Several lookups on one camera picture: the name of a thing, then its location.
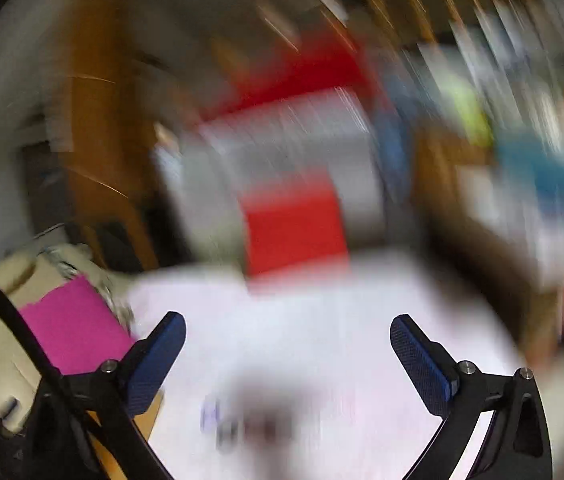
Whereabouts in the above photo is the black cable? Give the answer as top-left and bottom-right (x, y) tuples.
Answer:
(0, 252), (133, 466)

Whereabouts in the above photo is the white textured blanket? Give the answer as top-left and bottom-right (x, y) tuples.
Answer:
(127, 252), (527, 480)

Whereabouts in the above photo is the wooden shelf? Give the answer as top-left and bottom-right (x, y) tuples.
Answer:
(59, 0), (165, 271)

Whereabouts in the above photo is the pink cloth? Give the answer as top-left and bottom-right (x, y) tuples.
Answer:
(18, 276), (138, 377)

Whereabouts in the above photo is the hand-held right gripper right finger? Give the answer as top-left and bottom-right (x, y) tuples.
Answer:
(390, 314), (555, 480)

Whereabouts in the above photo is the red cushion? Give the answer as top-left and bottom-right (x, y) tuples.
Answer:
(227, 35), (369, 117)
(242, 175), (351, 280)

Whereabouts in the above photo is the black and white patterned cloth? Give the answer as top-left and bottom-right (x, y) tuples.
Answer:
(37, 225), (135, 323)

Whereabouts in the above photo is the orange box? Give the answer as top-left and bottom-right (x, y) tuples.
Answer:
(87, 390), (165, 480)

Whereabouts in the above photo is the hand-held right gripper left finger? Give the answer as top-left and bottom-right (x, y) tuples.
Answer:
(22, 311), (186, 480)

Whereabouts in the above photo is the clear and dark bead bracelet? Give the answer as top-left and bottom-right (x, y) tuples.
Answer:
(216, 385), (315, 456)

